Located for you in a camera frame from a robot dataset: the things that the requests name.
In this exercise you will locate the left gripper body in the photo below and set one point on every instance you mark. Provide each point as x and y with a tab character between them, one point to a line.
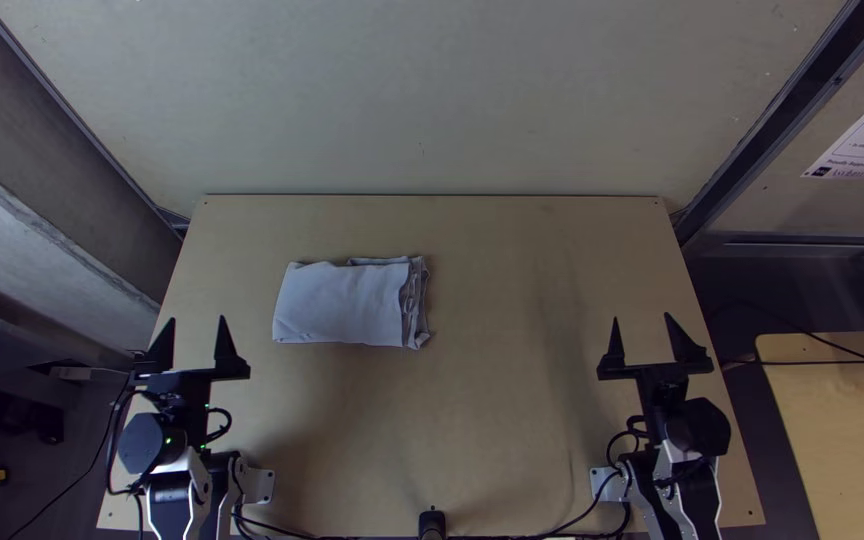
190	405

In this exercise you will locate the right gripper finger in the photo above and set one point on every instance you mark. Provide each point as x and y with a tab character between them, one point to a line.
683	346
615	349

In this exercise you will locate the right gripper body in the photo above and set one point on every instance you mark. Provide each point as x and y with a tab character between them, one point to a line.
661	397

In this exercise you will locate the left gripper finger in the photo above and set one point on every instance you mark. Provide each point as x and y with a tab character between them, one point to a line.
225	349
164	349

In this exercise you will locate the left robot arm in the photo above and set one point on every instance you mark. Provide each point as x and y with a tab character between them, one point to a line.
148	444

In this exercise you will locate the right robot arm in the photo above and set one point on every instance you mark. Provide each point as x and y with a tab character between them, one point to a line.
698	427

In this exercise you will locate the light grey t-shirt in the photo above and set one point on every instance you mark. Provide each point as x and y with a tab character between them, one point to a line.
342	304

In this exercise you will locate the pale wooden side table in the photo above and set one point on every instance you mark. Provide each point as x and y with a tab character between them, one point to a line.
829	450

